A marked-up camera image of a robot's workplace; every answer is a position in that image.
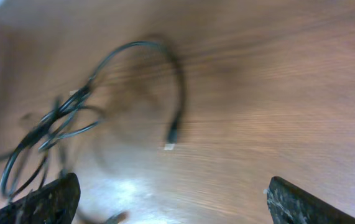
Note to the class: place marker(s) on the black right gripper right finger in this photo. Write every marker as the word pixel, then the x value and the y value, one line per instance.
pixel 290 204

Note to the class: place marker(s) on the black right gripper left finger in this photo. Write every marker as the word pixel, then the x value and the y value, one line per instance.
pixel 57 202

